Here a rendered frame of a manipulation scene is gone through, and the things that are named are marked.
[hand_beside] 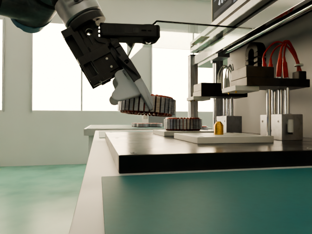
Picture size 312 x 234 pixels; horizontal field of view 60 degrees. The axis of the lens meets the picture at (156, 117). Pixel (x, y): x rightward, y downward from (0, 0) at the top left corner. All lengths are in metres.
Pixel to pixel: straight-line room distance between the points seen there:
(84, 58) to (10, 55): 5.10
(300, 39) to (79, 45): 0.54
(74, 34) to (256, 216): 0.43
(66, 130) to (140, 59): 1.97
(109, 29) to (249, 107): 0.59
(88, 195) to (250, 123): 0.76
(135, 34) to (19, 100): 4.96
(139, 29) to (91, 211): 0.39
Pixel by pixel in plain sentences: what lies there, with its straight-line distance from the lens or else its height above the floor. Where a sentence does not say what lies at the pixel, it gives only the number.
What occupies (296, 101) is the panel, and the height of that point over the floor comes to 0.86.
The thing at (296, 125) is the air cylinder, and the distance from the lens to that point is 0.62.
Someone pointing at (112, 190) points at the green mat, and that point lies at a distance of 0.25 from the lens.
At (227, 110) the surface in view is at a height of 0.84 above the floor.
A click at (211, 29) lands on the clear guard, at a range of 0.80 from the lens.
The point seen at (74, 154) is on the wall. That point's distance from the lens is 5.30.
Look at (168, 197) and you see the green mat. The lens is 0.22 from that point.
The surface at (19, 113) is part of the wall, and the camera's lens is 5.42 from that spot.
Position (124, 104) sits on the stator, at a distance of 0.49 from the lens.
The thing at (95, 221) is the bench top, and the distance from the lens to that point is 0.18.
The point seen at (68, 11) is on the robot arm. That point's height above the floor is 1.00.
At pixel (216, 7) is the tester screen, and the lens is 0.96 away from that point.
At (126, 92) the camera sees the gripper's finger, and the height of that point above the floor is 0.86.
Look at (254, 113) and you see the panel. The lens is 0.93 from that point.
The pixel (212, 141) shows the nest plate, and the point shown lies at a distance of 0.49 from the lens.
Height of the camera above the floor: 0.81
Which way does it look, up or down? 1 degrees up
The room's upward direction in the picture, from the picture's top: straight up
